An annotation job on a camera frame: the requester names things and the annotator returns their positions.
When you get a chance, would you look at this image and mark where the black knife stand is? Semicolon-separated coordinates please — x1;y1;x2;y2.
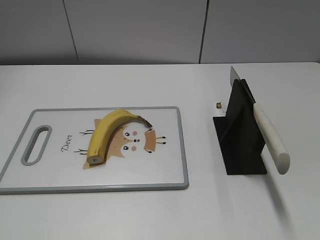
212;79;267;175

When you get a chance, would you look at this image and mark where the white grey-rimmed cutting board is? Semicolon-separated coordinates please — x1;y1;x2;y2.
0;106;189;195

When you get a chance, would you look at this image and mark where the white-handled kitchen knife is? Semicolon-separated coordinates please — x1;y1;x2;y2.
230;66;291;175

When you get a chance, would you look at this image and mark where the small brass nut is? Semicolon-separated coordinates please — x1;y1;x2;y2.
216;102;222;109

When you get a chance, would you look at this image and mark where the yellow banana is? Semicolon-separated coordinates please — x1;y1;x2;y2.
86;109;152;166

